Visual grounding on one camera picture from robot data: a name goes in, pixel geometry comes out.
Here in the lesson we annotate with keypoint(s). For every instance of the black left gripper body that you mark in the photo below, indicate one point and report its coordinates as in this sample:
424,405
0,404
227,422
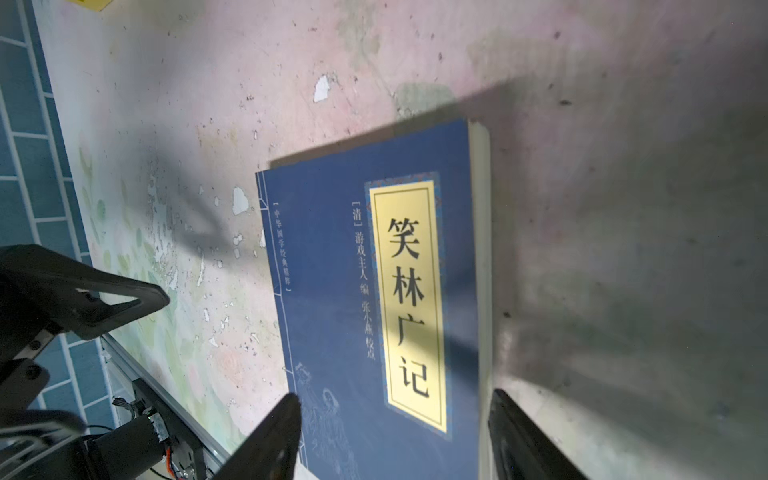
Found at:
22,381

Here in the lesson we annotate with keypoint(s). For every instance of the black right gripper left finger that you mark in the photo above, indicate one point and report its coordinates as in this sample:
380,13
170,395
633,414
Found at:
271,451

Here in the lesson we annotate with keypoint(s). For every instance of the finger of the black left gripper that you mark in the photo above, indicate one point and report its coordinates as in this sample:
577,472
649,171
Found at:
44,290

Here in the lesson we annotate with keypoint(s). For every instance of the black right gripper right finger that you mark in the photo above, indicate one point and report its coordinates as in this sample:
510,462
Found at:
521,450

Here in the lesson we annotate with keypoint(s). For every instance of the blue book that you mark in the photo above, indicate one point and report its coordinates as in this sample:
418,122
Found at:
380,258

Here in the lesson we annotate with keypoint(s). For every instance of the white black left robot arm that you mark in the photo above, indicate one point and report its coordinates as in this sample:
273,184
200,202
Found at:
123,453

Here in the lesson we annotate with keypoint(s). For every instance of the yellow pink blue bookshelf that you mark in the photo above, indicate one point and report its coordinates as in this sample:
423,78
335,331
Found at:
92,5

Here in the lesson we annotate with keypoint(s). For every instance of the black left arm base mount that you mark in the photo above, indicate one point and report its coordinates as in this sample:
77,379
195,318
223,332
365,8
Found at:
183,453

